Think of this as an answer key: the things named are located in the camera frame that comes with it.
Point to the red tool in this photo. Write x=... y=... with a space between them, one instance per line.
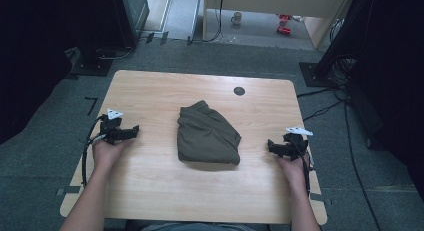
x=284 y=18
x=283 y=30

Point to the person's grey clothing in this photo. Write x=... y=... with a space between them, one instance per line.
x=200 y=227

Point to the black cabinet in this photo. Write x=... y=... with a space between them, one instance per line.
x=133 y=14

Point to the beige mug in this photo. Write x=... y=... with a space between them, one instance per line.
x=237 y=17

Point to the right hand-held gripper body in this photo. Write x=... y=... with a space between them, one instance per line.
x=293 y=146

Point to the olive green shorts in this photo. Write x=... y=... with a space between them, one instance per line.
x=206 y=137

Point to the black flat stand base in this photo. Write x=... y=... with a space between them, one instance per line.
x=91 y=66

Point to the grey tape strip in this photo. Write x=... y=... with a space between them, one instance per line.
x=318 y=197
x=68 y=190

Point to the black metal stand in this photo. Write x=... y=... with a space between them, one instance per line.
x=328 y=57

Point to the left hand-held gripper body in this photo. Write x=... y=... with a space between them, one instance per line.
x=108 y=127

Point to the person's right hand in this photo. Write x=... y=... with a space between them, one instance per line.
x=295 y=171

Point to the black round table grommet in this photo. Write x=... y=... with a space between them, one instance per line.
x=239 y=91

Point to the person's left hand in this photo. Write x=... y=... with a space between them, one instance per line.
x=105 y=156

